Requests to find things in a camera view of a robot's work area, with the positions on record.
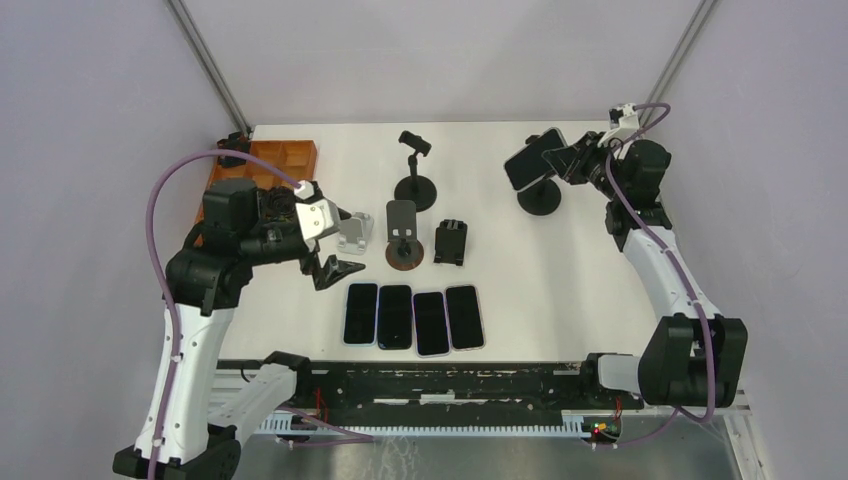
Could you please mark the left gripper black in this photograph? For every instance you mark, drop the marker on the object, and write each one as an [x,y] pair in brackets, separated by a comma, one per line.
[332,269]

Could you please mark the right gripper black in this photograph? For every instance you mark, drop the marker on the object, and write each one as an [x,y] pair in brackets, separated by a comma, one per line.
[563,159]

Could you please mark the silver folding phone stand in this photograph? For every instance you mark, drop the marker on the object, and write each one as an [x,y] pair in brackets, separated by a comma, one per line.
[355,233]

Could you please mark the phone with white case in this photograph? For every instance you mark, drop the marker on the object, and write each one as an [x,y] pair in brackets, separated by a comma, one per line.
[431,324]
[528,166]

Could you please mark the phone stand brown round base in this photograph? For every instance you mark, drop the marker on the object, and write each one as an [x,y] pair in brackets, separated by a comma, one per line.
[404,251]

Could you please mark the phone with light blue case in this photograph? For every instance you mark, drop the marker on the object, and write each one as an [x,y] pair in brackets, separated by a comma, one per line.
[360,314]

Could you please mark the black phone dark case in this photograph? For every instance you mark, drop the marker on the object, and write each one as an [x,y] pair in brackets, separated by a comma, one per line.
[395,317]

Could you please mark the black folding phone stand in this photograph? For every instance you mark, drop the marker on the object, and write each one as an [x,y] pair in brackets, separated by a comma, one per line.
[450,242]

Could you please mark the phone with white case centre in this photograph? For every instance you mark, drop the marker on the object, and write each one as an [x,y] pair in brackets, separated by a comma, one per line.
[431,324]

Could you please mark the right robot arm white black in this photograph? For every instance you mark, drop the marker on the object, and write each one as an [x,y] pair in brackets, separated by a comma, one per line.
[695,355]

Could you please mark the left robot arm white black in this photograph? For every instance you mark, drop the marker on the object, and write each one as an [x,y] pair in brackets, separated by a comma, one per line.
[183,438]

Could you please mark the black round object in tray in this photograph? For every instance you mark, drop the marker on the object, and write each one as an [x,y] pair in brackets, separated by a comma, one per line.
[279,204]

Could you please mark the wooden compartment tray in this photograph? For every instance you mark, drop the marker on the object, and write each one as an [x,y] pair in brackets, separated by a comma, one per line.
[296,158]

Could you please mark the small black orange clamp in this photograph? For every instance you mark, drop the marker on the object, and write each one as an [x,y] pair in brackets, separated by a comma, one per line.
[236,141]

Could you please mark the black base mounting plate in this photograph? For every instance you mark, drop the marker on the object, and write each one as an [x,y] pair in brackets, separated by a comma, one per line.
[453,394]

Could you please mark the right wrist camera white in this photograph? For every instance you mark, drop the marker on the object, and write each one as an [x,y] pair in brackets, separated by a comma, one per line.
[623,123]

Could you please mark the aluminium frame rail right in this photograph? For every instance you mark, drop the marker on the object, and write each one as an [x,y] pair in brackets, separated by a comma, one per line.
[686,42]

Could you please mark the aluminium frame rail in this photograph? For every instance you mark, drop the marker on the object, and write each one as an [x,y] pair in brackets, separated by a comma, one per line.
[203,54]
[686,42]

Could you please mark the aluminium frame rail left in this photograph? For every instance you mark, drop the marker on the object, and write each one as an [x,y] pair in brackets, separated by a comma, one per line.
[203,54]

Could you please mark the white slotted cable duct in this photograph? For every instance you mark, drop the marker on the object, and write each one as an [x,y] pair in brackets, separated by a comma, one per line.
[569,427]

